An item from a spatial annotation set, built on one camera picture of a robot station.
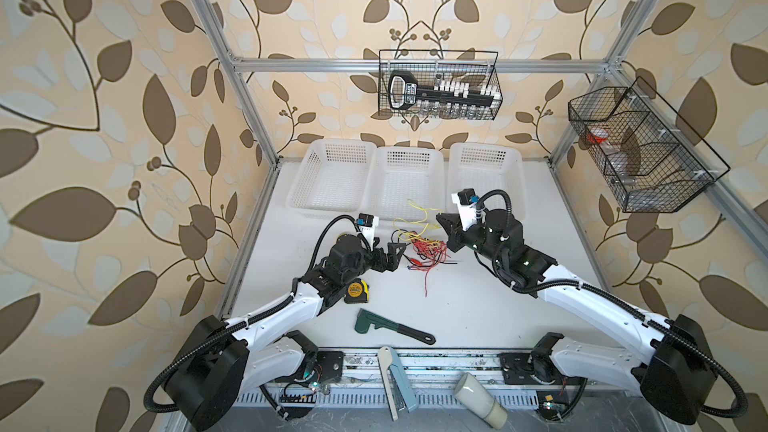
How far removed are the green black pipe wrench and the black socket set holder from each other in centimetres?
62

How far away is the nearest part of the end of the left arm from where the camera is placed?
0.64 meters

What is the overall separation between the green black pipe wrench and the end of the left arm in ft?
0.60

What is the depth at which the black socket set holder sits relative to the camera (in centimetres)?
84

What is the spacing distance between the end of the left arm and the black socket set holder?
43cm

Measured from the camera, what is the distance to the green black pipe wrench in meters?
0.80

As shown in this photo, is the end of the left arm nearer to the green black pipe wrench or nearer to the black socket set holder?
the green black pipe wrench
